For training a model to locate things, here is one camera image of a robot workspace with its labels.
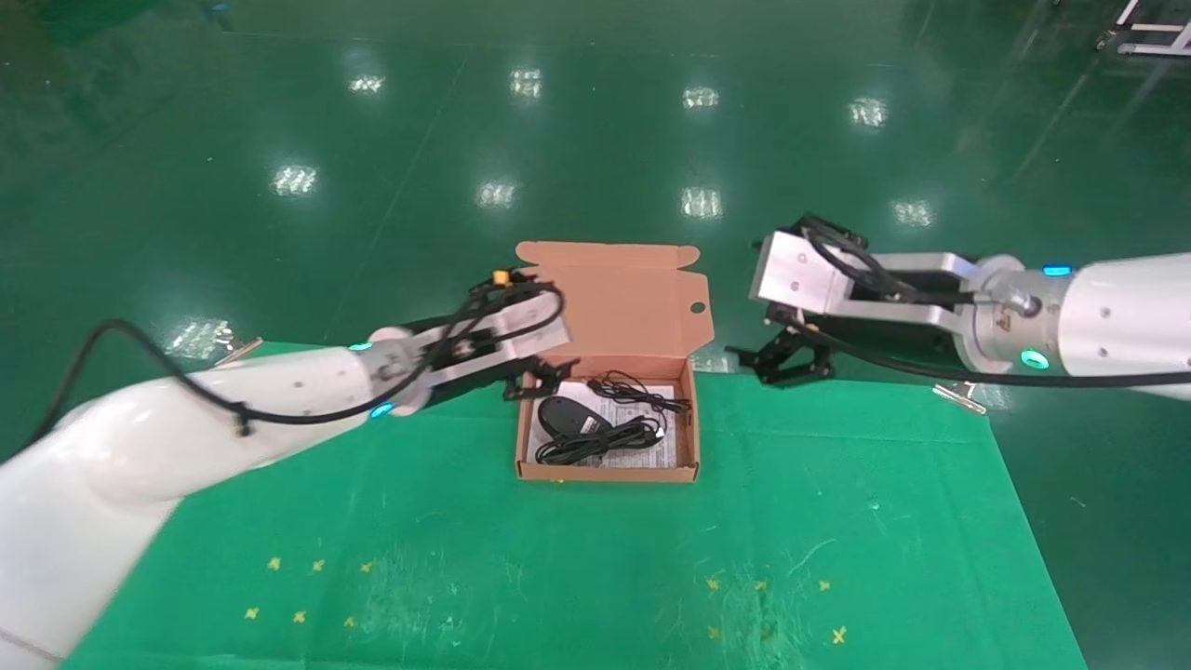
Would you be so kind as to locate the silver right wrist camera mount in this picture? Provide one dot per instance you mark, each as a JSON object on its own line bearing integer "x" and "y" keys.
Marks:
{"x": 800, "y": 274}

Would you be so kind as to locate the orange cardboard box with lid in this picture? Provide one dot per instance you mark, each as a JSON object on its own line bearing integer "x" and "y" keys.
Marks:
{"x": 614, "y": 307}

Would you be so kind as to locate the white wheeled cart frame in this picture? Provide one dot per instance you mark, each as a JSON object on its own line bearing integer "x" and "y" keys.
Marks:
{"x": 1149, "y": 33}

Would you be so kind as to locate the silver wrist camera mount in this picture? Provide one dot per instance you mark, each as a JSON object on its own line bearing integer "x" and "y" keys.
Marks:
{"x": 800, "y": 274}
{"x": 526, "y": 316}

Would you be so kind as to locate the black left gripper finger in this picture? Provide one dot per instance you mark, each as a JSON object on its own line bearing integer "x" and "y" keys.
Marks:
{"x": 519, "y": 383}
{"x": 558, "y": 368}

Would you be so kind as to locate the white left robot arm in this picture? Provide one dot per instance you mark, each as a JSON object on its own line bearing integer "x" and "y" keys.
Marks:
{"x": 186, "y": 419}

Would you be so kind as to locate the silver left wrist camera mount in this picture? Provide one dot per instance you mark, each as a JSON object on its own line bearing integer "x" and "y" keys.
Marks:
{"x": 526, "y": 316}

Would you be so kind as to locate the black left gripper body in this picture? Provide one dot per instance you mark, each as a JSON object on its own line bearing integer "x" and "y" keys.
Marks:
{"x": 465, "y": 377}

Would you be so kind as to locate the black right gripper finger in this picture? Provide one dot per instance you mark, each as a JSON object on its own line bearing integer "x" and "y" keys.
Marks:
{"x": 814, "y": 358}
{"x": 768, "y": 358}

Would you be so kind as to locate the white printed instruction sheet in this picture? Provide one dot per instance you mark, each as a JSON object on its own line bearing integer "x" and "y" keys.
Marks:
{"x": 642, "y": 456}

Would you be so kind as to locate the green table mat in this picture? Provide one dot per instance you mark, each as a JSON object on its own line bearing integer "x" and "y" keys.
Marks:
{"x": 558, "y": 558}

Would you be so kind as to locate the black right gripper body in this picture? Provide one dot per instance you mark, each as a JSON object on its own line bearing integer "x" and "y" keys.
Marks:
{"x": 893, "y": 335}

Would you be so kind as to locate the metal binder clip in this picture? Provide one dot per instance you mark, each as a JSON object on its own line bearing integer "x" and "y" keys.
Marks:
{"x": 244, "y": 349}
{"x": 960, "y": 398}

